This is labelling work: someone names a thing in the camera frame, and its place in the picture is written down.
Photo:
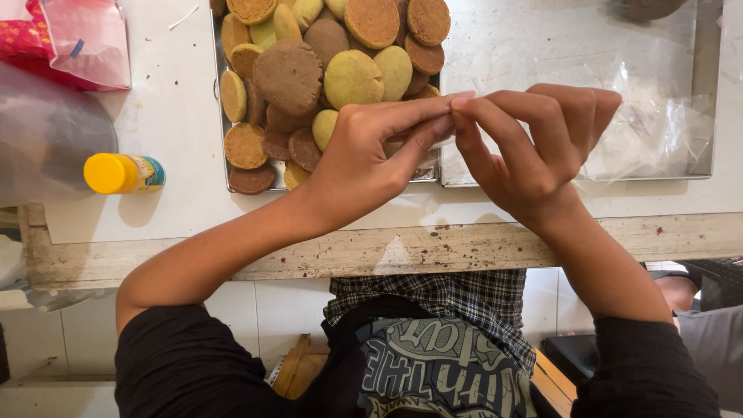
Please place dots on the white plastic bag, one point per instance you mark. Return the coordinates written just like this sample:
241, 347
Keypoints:
11, 261

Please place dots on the wooden stool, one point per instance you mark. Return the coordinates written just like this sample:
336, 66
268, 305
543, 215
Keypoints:
302, 366

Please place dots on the plaid shorts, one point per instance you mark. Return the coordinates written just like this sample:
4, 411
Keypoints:
464, 296

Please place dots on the black stool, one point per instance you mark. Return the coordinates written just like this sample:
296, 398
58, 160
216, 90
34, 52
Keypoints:
566, 357

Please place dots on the person's left hand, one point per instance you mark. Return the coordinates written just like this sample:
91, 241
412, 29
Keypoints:
354, 168

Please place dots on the metal tray with bags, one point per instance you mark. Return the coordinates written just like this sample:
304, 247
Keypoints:
499, 52

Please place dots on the yellow-capped small bottle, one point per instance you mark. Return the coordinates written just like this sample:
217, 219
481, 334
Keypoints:
116, 173

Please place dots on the black printed t-shirt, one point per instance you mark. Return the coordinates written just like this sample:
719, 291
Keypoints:
186, 366

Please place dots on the dark round bowl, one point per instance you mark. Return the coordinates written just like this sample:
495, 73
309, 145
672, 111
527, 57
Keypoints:
647, 8

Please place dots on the pile of round cookies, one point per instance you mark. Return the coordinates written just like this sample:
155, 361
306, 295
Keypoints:
290, 75

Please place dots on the white paper strip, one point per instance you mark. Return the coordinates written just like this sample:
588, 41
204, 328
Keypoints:
183, 17

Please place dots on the red patterned packet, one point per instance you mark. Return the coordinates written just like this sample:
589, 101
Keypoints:
17, 40

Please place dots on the black mesh basket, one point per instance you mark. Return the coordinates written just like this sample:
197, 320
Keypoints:
720, 281

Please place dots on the pink plastic bag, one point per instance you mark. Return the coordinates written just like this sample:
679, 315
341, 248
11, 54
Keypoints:
87, 40

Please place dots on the large clear plastic container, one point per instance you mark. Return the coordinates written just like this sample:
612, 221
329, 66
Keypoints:
52, 139

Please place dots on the metal cookie tray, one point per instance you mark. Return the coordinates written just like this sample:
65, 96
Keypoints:
280, 176

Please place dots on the heap of clear plastic bags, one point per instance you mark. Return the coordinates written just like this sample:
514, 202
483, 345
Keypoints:
650, 127

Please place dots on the person's right hand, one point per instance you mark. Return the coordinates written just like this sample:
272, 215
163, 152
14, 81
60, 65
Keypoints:
522, 168

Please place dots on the small clear plastic bag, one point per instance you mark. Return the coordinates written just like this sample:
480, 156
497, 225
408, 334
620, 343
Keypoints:
440, 155

